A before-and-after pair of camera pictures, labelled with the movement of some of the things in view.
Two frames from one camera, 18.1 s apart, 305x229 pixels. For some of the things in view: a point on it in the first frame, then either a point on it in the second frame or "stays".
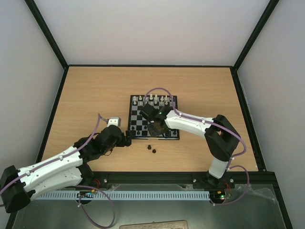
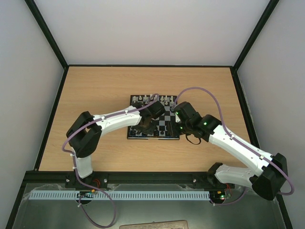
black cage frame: x=65 y=67 stays
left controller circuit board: x=86 y=194 stays
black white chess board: x=137 y=128 stays
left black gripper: x=128 y=141 → x=150 y=131
